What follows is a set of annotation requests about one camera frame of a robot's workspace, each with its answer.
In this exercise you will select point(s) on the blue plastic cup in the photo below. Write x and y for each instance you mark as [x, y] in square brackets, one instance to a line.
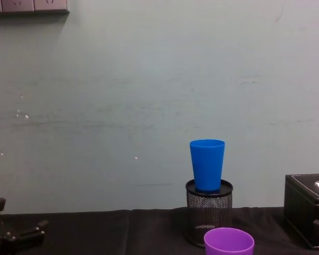
[207, 164]

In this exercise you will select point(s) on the black table cloth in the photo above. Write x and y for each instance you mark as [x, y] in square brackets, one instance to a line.
[109, 233]

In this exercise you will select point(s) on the black mesh pen holder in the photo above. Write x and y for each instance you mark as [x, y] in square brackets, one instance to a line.
[208, 210]

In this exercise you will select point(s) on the purple plastic cup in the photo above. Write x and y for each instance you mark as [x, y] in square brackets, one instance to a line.
[228, 244]

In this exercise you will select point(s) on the black leather tissue box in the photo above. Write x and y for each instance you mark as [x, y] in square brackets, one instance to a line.
[300, 207]

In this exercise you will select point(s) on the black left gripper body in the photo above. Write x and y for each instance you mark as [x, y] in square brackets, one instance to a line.
[13, 247]

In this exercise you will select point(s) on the white wall socket plate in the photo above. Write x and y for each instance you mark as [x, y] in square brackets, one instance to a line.
[18, 4]
[50, 4]

